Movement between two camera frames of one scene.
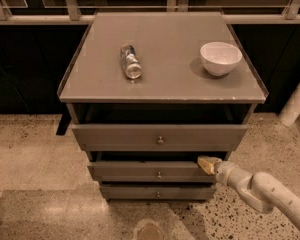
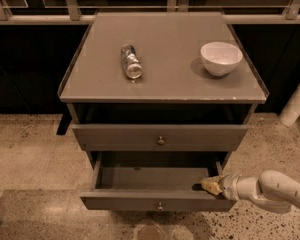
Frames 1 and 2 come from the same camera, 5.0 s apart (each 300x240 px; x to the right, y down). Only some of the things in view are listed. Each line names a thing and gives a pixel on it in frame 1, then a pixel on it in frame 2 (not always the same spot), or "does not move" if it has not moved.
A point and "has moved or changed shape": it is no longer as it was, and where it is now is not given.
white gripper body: x=225 y=171 -> x=230 y=186
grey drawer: x=149 y=172 has moved or changed shape
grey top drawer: x=160 y=137 does not move
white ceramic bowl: x=220 y=58 does not move
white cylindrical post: x=297 y=102 does not move
